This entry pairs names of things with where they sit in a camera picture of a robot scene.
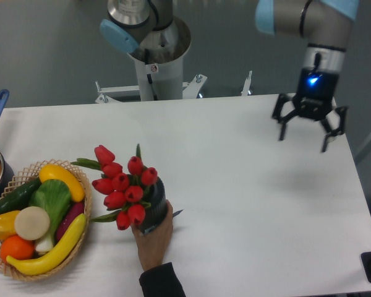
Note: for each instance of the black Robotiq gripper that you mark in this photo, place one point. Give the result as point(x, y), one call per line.
point(317, 92)

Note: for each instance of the dark grey ribbed vase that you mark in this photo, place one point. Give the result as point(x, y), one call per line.
point(157, 211)

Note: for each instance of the red tulip bouquet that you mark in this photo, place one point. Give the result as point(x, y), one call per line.
point(125, 193)

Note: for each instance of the grey pen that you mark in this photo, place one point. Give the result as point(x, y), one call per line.
point(177, 213)

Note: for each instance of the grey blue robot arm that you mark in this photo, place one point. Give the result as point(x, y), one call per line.
point(325, 24)

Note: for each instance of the black sleeved forearm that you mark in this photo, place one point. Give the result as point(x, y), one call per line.
point(161, 281)

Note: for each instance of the person's hand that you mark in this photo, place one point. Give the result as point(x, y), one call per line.
point(152, 247)

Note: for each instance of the purple eggplant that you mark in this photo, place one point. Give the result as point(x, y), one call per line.
point(75, 210)

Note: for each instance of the yellow squash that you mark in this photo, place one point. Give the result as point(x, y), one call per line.
point(53, 171)

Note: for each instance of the green bok choy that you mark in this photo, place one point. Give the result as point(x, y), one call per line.
point(54, 197)

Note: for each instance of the woven wicker basket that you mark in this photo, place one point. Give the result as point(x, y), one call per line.
point(28, 174)

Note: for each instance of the beige round disc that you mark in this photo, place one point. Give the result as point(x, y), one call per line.
point(32, 223)

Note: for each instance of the green cucumber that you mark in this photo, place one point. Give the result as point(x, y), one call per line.
point(19, 198)

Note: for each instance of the yellow banana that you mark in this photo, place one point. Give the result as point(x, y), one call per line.
point(58, 253)

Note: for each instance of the orange fruit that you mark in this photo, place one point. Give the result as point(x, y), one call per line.
point(17, 247)

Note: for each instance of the yellow bell pepper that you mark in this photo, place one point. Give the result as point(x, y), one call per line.
point(7, 224)

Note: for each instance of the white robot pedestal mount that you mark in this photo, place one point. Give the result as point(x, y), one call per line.
point(158, 63)

